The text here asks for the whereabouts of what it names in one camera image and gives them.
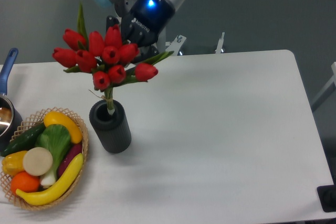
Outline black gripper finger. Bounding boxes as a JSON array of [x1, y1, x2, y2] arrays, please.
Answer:
[[106, 16, 122, 33], [131, 45, 159, 64]]

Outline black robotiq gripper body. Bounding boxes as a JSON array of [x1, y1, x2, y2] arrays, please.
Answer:
[[121, 0, 175, 47]]

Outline red tulip bouquet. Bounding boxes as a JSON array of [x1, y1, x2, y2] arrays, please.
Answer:
[[52, 6, 172, 115]]

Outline dark grey ribbed vase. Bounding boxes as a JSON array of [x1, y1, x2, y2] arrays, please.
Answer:
[[89, 100, 132, 154]]

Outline purple eggplant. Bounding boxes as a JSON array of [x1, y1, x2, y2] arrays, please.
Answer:
[[57, 143, 82, 178]]

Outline green bok choy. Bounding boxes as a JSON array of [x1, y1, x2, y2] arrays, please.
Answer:
[[35, 124, 71, 188]]

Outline green cucumber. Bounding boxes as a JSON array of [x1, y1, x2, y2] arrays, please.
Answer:
[[1, 123, 46, 157]]

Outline beige round bun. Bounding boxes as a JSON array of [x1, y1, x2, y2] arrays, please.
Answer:
[[23, 147, 53, 176]]

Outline yellow bell pepper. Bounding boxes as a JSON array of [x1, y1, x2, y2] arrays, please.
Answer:
[[2, 151, 28, 176]]

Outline orange fruit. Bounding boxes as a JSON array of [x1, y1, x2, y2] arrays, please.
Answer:
[[10, 172, 40, 195]]

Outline yellow banana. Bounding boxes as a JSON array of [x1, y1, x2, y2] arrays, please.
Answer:
[[16, 153, 84, 206]]

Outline woven wicker basket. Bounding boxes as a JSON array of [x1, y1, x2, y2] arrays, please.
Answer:
[[1, 107, 89, 211]]

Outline black box at table edge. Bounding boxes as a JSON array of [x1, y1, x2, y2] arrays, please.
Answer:
[[317, 185, 335, 212]]

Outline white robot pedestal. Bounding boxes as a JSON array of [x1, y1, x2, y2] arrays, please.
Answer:
[[114, 0, 226, 57]]

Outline blue handled saucepan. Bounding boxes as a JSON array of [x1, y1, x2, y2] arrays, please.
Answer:
[[1, 48, 22, 152]]

